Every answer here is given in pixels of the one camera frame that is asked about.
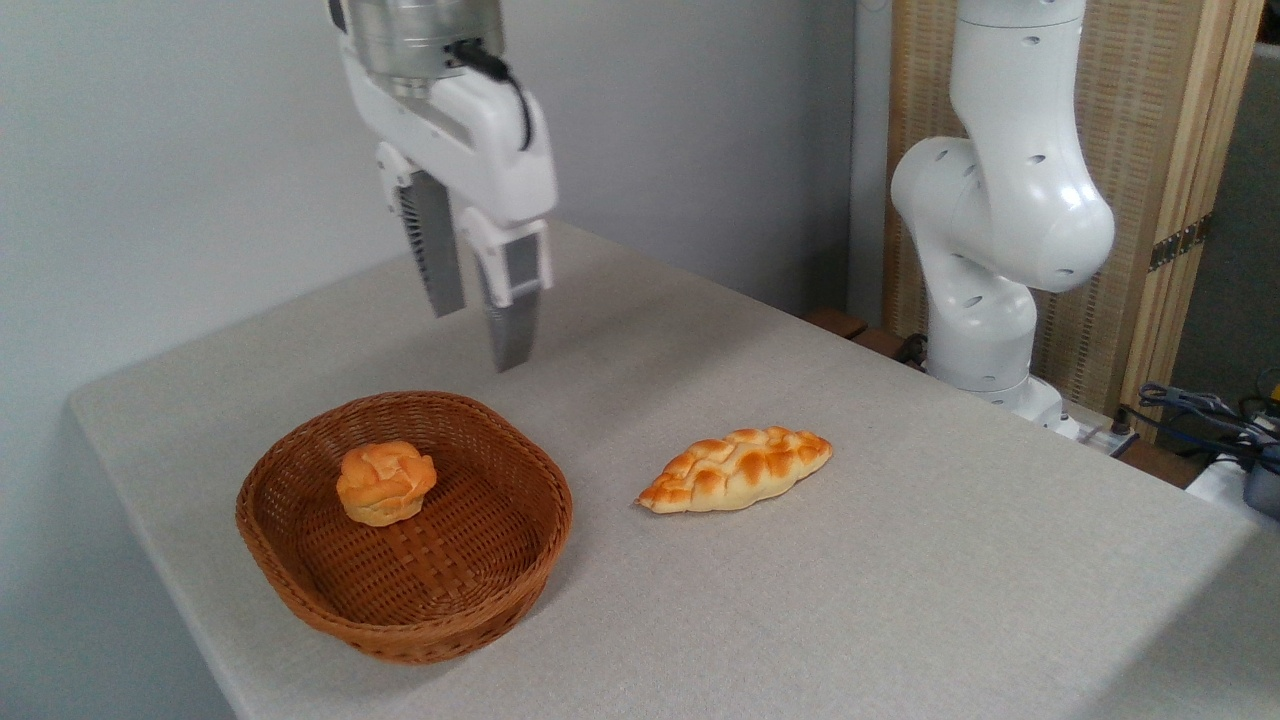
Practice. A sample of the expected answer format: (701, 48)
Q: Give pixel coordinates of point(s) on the brown wicker basket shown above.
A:
(440, 590)

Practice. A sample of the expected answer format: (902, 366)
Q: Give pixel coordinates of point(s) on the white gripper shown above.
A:
(480, 150)

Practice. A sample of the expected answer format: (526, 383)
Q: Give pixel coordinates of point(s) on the metal screen hinge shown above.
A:
(1180, 243)

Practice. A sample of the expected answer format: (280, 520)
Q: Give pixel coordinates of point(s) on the black plug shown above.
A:
(1122, 420)

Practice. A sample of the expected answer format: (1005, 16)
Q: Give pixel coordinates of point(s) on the blue-grey device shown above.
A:
(1265, 485)

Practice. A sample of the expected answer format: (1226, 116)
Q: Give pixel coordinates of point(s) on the long braided bread loaf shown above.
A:
(735, 470)

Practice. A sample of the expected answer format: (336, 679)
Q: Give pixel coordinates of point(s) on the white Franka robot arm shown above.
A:
(1010, 200)

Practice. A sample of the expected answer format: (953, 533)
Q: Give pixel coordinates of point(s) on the small round bread roll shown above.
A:
(385, 485)

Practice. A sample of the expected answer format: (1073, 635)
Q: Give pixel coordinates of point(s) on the grey tablecloth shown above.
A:
(850, 580)

